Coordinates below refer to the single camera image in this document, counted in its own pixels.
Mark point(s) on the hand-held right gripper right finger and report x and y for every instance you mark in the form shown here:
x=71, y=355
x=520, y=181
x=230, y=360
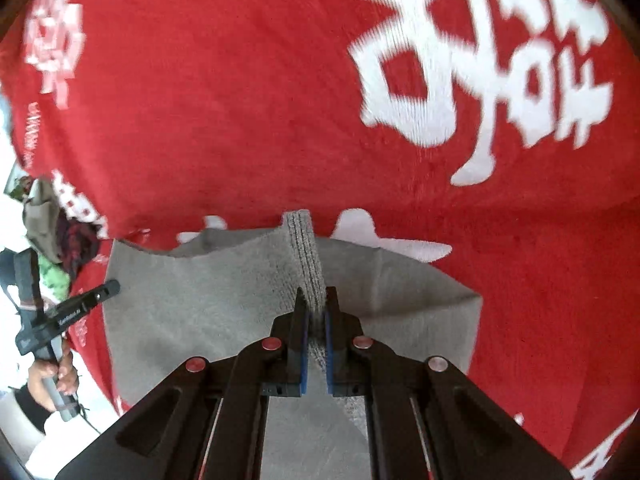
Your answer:
x=327, y=355

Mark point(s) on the green patterned cloth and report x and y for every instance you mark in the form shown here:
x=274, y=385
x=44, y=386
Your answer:
x=52, y=276

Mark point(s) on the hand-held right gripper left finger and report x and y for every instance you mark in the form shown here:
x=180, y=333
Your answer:
x=304, y=355

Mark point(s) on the person's left forearm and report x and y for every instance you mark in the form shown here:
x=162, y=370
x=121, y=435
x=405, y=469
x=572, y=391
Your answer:
x=27, y=406

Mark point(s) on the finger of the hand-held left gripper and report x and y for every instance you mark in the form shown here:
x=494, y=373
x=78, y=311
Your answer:
x=100, y=294
x=25, y=280

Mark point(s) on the olive grey cloth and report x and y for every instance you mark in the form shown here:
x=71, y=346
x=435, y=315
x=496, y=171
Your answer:
x=42, y=215

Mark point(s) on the red printed blanket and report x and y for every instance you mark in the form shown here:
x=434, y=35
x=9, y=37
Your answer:
x=225, y=110

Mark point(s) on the person's left hand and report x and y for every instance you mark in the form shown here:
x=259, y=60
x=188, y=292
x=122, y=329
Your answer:
x=44, y=375

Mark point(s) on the grey sweater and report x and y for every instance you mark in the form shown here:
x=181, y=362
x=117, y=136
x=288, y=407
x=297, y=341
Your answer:
x=210, y=310

